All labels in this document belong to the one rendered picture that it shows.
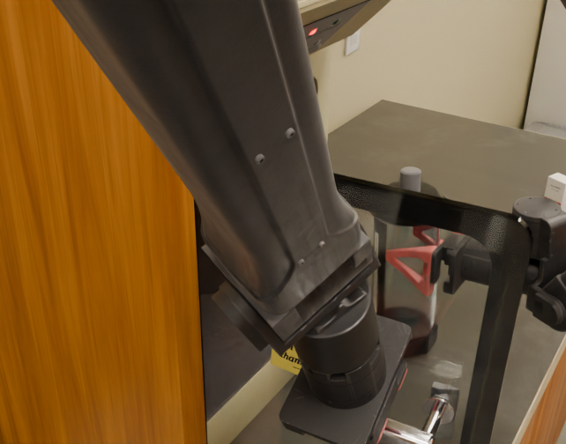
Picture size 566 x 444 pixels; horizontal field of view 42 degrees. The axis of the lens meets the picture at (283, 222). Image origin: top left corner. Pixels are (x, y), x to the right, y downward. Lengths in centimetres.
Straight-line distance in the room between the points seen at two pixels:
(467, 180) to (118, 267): 114
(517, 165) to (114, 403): 124
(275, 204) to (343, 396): 28
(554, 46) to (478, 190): 219
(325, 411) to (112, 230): 21
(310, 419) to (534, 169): 128
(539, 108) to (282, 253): 355
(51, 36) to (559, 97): 336
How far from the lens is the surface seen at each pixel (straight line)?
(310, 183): 26
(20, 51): 59
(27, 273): 70
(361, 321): 44
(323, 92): 88
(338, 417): 52
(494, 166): 172
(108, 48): 16
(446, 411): 63
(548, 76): 377
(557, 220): 93
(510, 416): 104
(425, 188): 102
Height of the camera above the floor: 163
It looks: 29 degrees down
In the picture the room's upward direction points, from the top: 1 degrees clockwise
